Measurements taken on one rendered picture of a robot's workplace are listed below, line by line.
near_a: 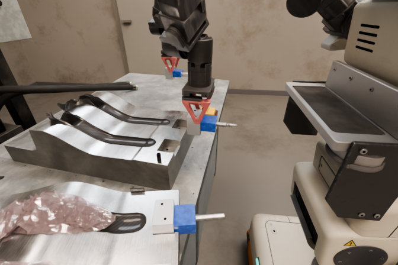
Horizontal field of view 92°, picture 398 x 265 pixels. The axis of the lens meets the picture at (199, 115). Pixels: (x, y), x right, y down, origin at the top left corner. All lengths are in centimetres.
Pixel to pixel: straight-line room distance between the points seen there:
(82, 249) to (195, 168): 31
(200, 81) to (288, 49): 269
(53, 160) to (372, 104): 73
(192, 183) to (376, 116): 40
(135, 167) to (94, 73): 321
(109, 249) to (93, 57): 330
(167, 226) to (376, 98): 41
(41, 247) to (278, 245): 90
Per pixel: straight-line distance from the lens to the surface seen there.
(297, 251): 111
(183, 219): 40
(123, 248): 41
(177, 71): 92
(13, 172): 77
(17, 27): 126
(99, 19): 337
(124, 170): 54
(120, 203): 46
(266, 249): 107
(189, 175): 56
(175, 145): 55
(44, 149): 67
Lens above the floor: 121
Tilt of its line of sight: 30 degrees down
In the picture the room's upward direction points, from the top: straight up
